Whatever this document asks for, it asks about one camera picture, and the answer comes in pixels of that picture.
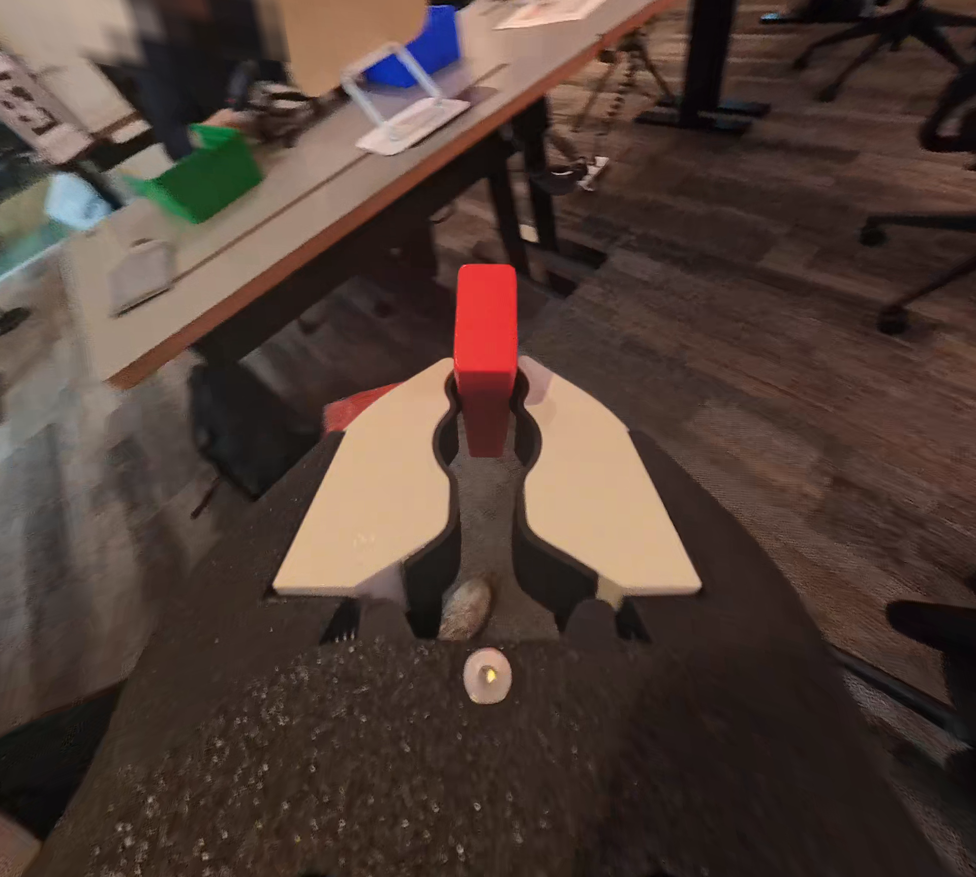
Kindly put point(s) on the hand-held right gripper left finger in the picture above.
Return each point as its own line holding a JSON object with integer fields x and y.
{"x": 366, "y": 511}

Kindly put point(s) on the long wooden desk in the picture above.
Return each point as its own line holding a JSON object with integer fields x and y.
{"x": 305, "y": 206}

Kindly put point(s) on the marker tag sheet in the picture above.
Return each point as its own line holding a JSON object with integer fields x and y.
{"x": 38, "y": 107}

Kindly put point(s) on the person's shoe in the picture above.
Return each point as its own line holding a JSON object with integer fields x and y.
{"x": 465, "y": 607}

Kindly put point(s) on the green plastic bin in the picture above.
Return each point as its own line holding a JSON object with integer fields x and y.
{"x": 199, "y": 179}

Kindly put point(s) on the white document stand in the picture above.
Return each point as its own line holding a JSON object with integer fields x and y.
{"x": 409, "y": 122}

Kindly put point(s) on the paper sheet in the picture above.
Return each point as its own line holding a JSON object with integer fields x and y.
{"x": 557, "y": 6}

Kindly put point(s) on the black bag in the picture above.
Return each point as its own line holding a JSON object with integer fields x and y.
{"x": 252, "y": 427}

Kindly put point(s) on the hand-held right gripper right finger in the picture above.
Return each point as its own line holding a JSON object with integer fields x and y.
{"x": 603, "y": 511}

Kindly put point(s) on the small blue bin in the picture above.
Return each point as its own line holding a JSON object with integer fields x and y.
{"x": 427, "y": 46}

